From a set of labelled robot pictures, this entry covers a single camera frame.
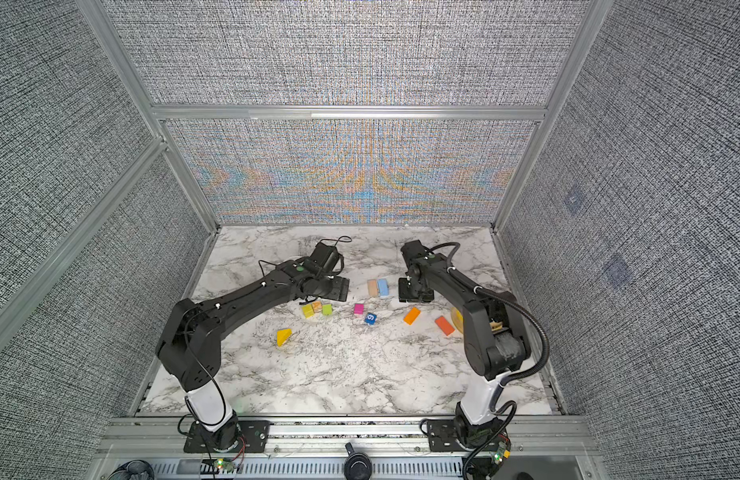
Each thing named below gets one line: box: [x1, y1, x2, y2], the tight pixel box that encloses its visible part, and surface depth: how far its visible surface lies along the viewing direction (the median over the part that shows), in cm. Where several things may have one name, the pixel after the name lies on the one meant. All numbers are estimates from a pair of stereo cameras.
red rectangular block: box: [434, 316, 455, 336], surface depth 94 cm
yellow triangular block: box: [276, 328, 293, 347], surface depth 91 cm
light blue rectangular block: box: [378, 279, 389, 297], surface depth 102 cm
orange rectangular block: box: [403, 307, 421, 325], surface depth 97 cm
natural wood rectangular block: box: [368, 279, 378, 296], surface depth 102 cm
